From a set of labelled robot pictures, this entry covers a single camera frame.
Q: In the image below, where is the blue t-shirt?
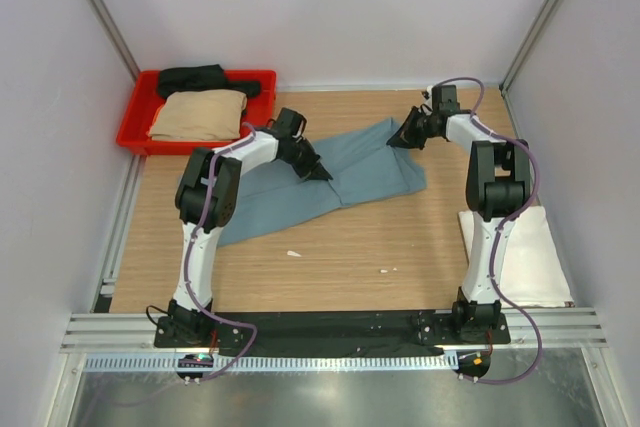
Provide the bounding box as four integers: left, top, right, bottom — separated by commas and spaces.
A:
218, 118, 427, 247

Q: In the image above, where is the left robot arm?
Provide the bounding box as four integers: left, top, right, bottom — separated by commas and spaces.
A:
154, 108, 332, 347

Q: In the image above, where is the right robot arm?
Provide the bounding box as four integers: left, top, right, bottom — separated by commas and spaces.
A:
387, 84, 531, 345

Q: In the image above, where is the beige folded t-shirt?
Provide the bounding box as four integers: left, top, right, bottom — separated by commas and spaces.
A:
147, 90, 247, 142

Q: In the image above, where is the black t-shirt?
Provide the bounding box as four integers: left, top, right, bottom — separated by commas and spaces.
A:
156, 64, 262, 99

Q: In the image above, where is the white folded t-shirt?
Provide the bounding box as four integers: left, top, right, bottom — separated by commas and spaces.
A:
458, 206, 574, 307

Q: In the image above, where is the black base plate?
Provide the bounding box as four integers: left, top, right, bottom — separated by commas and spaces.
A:
154, 310, 511, 355

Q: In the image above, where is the slotted cable duct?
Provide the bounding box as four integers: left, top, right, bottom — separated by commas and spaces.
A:
84, 352, 458, 373

